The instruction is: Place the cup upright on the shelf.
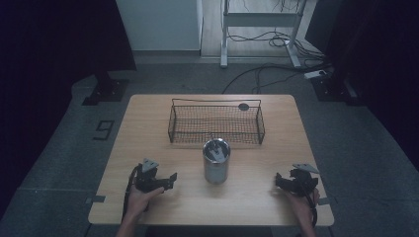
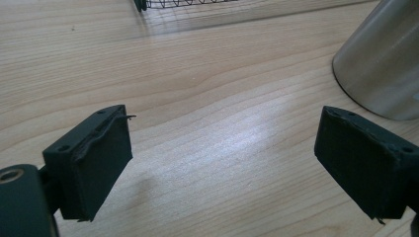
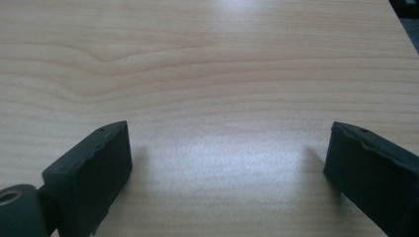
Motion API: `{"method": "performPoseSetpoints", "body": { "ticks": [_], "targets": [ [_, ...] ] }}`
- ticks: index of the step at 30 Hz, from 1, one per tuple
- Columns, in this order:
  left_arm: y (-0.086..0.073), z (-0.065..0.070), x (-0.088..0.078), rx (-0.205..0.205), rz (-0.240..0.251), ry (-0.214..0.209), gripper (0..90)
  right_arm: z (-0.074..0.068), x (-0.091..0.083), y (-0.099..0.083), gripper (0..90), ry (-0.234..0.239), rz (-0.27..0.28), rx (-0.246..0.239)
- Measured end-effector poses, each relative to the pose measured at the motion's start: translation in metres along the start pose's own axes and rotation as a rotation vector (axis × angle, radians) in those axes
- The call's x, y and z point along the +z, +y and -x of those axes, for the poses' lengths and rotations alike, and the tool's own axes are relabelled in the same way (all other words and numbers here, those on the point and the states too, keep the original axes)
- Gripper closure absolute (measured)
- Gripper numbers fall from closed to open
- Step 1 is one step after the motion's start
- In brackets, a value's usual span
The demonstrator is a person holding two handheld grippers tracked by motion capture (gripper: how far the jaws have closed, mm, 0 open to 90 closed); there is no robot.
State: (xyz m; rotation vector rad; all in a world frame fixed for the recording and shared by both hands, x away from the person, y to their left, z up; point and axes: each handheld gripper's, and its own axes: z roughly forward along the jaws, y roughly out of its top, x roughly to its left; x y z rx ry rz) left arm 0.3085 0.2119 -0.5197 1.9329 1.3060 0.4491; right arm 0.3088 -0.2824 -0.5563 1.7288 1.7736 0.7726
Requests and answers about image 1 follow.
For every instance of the black stand base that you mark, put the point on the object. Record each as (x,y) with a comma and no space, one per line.
(332,89)
(107,92)

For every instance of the white power strip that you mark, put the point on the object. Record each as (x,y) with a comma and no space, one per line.
(315,74)

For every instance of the black round table cap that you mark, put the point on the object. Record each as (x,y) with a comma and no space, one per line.
(243,106)

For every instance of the person's right hand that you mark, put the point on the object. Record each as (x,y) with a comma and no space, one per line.
(303,207)

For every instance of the dark curtain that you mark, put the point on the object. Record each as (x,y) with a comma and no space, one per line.
(49,65)
(378,59)

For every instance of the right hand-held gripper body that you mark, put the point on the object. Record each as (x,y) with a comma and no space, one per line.
(303,182)

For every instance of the white panel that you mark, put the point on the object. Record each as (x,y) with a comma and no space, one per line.
(158,24)

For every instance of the person's left hand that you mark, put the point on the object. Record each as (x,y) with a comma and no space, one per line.
(140,200)

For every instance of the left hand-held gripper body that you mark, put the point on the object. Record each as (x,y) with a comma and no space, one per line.
(146,177)

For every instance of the steel cylindrical cup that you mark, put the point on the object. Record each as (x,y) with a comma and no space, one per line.
(216,171)

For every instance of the white metal desk frame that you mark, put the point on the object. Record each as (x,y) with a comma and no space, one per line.
(260,19)

